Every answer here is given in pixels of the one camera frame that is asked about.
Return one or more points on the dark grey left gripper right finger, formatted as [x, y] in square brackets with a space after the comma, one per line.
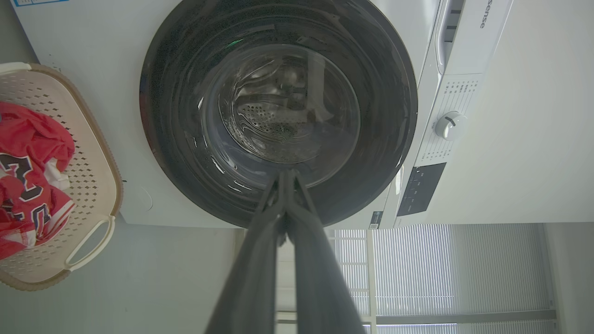
[320, 287]

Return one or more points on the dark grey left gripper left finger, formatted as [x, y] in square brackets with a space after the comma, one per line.
[250, 278]

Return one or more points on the round dark washing machine door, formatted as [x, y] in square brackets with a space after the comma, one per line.
[185, 153]

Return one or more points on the steel washing drum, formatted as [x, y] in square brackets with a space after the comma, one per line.
[260, 116]

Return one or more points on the white washing machine body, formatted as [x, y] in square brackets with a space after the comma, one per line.
[93, 69]

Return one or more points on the white window railing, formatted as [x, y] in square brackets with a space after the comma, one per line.
[371, 278]

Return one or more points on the black QR sticker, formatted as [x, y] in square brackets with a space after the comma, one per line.
[375, 220]

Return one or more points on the white window blinds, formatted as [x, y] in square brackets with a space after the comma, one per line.
[441, 269]

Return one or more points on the black control display panel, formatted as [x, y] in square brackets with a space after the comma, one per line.
[420, 190]

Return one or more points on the cream perforated laundry basket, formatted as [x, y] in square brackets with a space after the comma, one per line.
[88, 162]

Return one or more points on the white control knob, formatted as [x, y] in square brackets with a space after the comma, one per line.
[450, 126]

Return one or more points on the red basketball jersey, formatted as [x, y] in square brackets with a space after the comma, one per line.
[28, 139]

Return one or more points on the white detergent drawer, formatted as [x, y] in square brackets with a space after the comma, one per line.
[482, 46]

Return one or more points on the blue white energy label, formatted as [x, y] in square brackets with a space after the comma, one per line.
[37, 2]

